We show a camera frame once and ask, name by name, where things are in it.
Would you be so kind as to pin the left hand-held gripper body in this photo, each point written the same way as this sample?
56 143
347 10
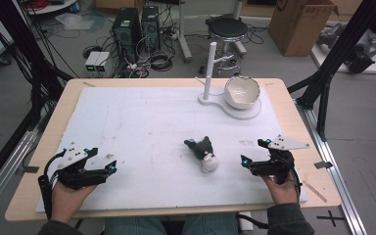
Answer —
78 178

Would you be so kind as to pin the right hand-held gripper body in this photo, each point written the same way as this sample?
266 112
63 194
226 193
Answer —
274 166

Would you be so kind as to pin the dark green and white plush toy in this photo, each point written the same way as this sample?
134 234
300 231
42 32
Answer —
205 153

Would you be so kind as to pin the person's left hand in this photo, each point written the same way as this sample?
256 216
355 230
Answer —
65 202

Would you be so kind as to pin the person's right hand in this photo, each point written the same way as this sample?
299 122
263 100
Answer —
282 194

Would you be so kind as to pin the thin wooden stick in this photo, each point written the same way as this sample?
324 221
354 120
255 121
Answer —
315 192

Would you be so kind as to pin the white foam mat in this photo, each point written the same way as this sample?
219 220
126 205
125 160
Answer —
150 130

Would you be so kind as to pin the white eggshell-shaped bowl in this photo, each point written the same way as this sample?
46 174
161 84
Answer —
241 91

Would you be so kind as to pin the person's left leg in jeans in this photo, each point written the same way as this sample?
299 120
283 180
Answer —
133 226

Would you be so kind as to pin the person's leg in jeans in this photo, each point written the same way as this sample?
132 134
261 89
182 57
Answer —
133 226
210 225

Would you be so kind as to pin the person's right leg in jeans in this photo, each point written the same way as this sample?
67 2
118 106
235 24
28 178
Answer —
210 225

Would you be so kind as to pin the white power supply box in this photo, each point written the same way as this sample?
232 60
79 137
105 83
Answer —
91 62
103 62

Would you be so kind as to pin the white metal desk leg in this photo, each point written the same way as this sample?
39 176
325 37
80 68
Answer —
240 32
183 32

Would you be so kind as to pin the brown cardboard box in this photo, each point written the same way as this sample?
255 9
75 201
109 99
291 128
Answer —
298 29

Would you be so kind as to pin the black round stool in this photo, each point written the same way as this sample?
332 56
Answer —
226 27

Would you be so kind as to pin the large black computer tower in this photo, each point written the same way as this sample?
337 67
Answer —
125 32

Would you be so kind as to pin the clear plastic sheet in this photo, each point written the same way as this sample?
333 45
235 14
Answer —
78 22

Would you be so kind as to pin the grey and black machine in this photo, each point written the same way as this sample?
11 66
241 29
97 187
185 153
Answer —
359 49

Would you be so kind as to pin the slim black computer tower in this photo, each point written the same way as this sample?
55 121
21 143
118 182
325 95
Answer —
150 27

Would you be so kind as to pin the white round table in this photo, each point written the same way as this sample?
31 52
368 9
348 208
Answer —
52 7

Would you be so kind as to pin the aluminium rail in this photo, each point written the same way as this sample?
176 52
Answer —
336 169
3 176

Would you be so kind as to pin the white stand with post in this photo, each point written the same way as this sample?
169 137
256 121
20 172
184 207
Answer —
209 71

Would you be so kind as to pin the black metal frame strut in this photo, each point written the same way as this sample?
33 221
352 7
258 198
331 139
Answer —
336 55

